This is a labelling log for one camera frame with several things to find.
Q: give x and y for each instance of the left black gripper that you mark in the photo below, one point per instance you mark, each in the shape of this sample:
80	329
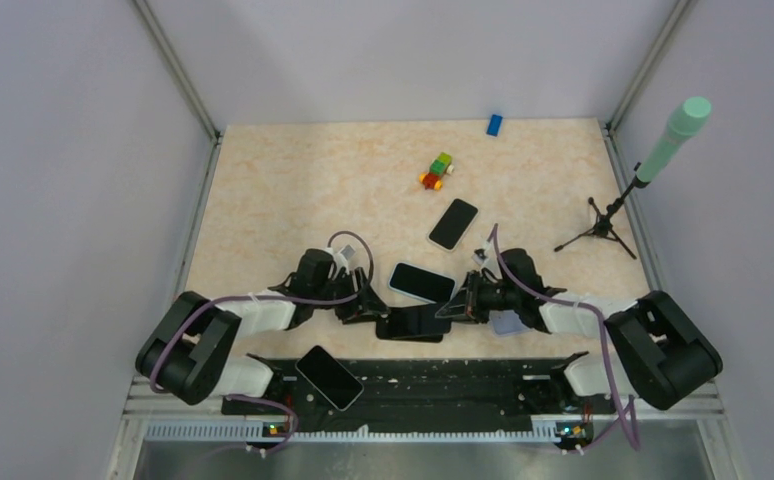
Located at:
363	308

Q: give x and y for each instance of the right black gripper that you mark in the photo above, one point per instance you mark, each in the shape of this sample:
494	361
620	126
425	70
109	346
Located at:
466	305

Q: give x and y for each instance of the light blue phone case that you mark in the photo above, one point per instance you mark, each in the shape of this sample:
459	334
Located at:
421	284

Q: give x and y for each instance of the silver-edged black phone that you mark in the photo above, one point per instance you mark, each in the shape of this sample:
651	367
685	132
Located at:
330	378

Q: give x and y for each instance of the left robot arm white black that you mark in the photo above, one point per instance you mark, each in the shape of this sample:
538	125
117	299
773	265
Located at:
188	354

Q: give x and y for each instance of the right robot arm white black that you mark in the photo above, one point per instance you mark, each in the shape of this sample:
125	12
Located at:
650	347

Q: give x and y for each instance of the lavender phone case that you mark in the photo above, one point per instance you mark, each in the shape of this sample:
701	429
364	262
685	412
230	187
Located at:
506	323

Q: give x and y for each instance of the colourful toy block car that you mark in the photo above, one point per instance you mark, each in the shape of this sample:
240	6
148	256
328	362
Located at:
441	166

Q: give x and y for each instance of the black tripod stand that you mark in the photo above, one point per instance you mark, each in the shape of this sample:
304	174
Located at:
602	226

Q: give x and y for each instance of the blue toy brick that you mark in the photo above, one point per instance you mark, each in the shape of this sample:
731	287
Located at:
494	125

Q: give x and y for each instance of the mint green microphone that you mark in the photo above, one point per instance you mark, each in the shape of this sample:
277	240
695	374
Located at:
684	123

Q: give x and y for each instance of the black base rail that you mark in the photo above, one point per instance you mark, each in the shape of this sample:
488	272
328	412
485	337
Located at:
416	397

